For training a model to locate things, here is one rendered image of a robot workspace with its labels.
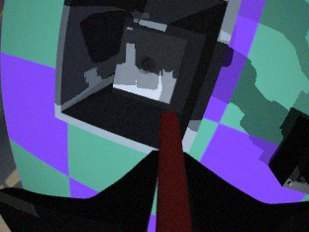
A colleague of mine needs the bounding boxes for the dark red peg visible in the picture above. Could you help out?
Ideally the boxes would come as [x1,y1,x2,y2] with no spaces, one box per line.
[154,111,193,232]

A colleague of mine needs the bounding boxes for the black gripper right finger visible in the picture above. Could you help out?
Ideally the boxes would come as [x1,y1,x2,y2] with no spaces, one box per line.
[183,152,309,232]

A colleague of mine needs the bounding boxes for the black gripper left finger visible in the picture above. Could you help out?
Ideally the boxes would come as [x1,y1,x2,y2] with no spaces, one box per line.
[0,149,158,232]

